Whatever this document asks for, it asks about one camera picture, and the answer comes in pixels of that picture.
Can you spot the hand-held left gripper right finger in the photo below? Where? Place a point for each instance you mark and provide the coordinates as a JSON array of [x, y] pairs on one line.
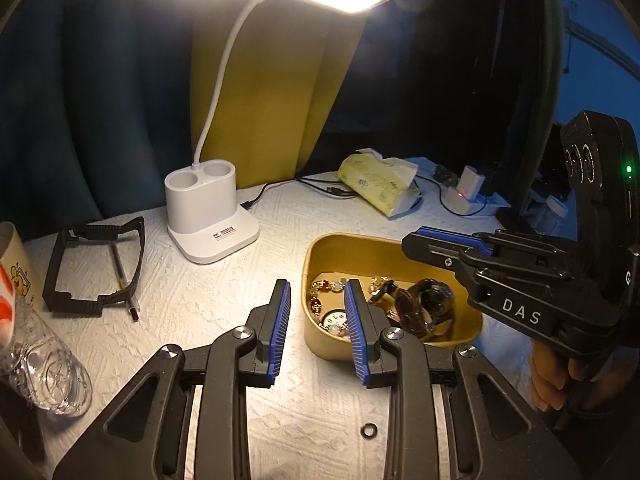
[[354, 330]]

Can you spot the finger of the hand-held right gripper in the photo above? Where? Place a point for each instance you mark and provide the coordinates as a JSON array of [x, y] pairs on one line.
[[435, 252], [450, 235]]

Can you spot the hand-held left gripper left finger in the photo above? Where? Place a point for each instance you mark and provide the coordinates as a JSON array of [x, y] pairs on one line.
[[279, 325]]

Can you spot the white face pocket watch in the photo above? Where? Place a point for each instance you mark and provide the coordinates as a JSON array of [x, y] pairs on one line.
[[336, 321]]

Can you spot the gold rectangular box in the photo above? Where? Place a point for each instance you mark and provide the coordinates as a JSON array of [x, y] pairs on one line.
[[325, 347]]

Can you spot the silver case wristwatch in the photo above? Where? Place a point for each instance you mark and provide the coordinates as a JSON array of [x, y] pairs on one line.
[[440, 300]]

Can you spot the person's right hand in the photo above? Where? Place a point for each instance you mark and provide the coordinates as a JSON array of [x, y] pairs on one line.
[[550, 375]]

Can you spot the white power strip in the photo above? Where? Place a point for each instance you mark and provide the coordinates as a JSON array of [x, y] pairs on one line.
[[475, 205]]

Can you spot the white charger plug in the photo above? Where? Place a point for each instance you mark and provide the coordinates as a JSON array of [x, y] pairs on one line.
[[472, 182]]

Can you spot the white lid jar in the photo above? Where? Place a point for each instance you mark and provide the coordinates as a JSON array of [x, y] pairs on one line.
[[555, 207]]

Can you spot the yellow tissue pack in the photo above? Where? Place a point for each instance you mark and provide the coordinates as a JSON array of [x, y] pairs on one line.
[[380, 180]]

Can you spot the white textured tablecloth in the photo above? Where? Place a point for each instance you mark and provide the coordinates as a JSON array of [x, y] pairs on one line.
[[150, 320]]

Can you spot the white desk lamp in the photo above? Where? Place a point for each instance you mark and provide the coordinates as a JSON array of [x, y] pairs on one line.
[[210, 215]]

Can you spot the black pen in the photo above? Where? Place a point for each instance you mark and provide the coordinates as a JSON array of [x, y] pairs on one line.
[[122, 285]]

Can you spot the olive curtain edge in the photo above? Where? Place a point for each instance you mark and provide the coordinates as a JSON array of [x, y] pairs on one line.
[[547, 45]]

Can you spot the yellow curtain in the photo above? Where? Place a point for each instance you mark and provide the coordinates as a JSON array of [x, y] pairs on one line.
[[280, 85]]

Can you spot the clear plastic water bottle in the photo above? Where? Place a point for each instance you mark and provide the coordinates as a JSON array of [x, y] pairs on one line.
[[50, 375]]

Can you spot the printed paper cup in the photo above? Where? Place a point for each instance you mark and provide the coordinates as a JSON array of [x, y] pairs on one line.
[[15, 265]]

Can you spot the dark blue curtain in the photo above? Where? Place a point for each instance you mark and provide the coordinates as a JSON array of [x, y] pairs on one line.
[[100, 85]]

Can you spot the black plastic frame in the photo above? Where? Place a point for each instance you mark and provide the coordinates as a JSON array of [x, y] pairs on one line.
[[95, 265]]

